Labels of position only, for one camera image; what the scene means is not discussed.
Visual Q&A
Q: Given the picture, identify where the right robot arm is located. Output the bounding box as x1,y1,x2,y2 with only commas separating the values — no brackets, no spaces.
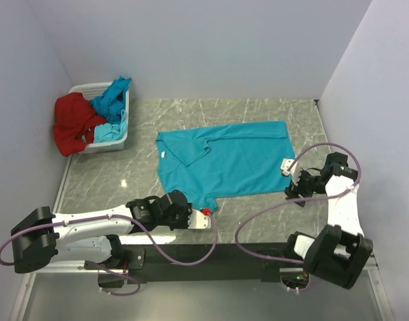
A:
280,152,374,289

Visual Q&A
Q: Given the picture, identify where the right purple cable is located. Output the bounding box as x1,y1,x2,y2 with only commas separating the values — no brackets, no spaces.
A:
234,142,363,292

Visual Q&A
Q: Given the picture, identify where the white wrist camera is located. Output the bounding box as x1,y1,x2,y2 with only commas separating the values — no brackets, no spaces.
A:
280,158,301,184
187,208,212,230

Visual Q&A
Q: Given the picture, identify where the black mounting beam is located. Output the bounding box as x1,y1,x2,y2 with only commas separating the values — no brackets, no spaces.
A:
97,243,302,289

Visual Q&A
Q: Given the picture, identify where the red t shirt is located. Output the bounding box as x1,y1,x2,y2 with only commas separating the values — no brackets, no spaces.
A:
53,92,106,157

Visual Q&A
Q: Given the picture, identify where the aluminium rail frame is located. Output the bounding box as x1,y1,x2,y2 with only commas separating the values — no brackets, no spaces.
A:
9,160,392,321

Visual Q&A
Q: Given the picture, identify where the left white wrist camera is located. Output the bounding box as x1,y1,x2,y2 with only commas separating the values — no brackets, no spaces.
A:
187,208,212,230

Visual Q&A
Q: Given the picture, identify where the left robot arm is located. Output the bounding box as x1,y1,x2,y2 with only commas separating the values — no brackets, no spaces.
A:
11,191,207,274

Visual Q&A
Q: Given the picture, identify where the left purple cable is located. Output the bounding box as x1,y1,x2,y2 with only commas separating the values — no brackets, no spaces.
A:
0,209,219,297

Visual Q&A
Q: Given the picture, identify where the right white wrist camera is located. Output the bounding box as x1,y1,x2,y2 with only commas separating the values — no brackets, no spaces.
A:
280,158,301,184

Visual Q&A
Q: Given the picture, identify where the purple cable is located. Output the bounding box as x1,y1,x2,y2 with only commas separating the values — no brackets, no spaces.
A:
0,209,219,297
234,142,363,292

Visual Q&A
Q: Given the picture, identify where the white laundry basket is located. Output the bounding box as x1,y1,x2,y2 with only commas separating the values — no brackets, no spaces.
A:
68,82,130,154

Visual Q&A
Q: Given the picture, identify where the teal t shirt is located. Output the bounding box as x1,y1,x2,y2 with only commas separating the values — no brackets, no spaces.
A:
89,76,131,143
155,120,295,211

